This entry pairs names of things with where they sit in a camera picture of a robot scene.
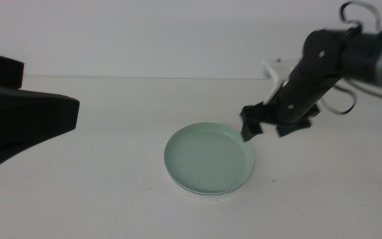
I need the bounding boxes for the black and white cable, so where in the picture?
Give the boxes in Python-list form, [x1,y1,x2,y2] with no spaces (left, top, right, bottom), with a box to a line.
[320,78,382,116]
[339,1,382,34]

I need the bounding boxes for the green shallow bowl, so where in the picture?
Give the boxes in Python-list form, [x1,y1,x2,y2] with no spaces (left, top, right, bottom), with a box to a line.
[163,121,255,195]

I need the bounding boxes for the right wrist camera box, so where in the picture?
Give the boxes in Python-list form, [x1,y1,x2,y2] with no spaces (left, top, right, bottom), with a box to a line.
[261,59,290,106]

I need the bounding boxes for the grey shallow bowl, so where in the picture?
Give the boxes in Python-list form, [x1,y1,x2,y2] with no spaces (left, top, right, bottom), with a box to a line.
[168,165,253,197]

